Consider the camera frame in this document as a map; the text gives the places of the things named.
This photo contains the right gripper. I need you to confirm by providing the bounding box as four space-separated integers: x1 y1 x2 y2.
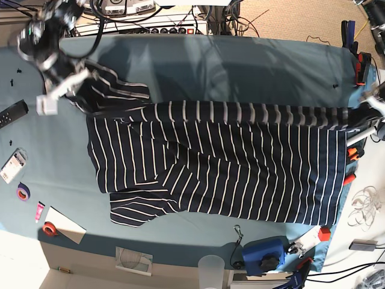
36 68 98 116

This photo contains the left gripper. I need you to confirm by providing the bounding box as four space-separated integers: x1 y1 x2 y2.
345 85 384 131

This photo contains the navy white striped t-shirt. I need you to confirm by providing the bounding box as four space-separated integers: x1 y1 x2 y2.
66 60 362 228

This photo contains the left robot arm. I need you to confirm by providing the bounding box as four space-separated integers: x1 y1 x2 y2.
341 1 384 128

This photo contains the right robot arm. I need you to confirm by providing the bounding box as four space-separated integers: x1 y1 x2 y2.
17 1 100 116

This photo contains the black white marker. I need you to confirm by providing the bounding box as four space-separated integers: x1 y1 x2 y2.
346 126 377 147

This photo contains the black remote control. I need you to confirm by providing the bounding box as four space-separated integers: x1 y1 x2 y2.
0 100 29 129

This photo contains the orange black utility knife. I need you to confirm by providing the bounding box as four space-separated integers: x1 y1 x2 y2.
347 146 365 163

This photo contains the orange black clamp tool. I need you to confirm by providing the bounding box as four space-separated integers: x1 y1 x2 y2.
356 52 372 86

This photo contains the orange black screwdriver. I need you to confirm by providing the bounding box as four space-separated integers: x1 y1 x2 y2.
343 173 356 186

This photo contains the teal table cloth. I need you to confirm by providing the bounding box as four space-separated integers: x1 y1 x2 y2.
1 35 360 266

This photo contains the bundle of white zip ties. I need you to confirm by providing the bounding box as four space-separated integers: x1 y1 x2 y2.
348 186 384 232

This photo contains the purple tape roll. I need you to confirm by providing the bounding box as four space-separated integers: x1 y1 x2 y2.
16 182 31 201

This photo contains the pink glue tube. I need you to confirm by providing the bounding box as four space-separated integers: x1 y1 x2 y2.
35 202 45 223

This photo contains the white paper sheet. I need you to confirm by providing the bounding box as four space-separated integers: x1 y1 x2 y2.
45 207 87 244

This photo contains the orange tape roll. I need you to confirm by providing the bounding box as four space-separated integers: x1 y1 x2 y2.
42 222 58 237

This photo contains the small red cube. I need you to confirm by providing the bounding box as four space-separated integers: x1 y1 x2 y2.
318 226 331 242

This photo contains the grey flat adapter box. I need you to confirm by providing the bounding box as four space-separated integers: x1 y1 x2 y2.
349 239 377 252

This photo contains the white power strip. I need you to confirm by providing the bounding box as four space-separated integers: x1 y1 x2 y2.
75 13 210 37

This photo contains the printed diagram paper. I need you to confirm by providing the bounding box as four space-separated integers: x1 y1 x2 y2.
115 247 153 276

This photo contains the blue clamp with knob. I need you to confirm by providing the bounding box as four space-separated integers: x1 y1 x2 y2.
242 238 286 276

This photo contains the blue red bar clamp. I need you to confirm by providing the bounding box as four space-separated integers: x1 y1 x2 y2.
274 257 313 289

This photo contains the translucent plastic cup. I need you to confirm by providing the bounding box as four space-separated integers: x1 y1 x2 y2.
198 255 225 289

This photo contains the blue handled spring clamp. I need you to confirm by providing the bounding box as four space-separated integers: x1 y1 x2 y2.
341 20 358 54

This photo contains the silver carabiner with cord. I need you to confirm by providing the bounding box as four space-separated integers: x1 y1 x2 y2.
230 225 244 270

